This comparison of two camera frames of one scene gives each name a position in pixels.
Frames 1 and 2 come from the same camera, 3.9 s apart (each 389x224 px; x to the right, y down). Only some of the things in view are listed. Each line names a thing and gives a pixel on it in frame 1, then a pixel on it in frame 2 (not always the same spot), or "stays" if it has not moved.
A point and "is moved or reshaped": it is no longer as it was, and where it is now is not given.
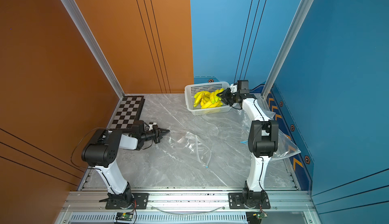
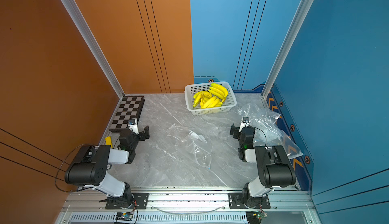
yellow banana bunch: (214, 97) is moved or reshaped
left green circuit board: (124, 216) stays
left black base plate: (141, 201) stays
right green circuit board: (260, 215) stays
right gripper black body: (230, 97) to (237, 135)
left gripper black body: (155, 137) to (141, 137)
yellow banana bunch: (204, 97) stays
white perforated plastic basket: (190, 90) stays
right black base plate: (248, 200) stays
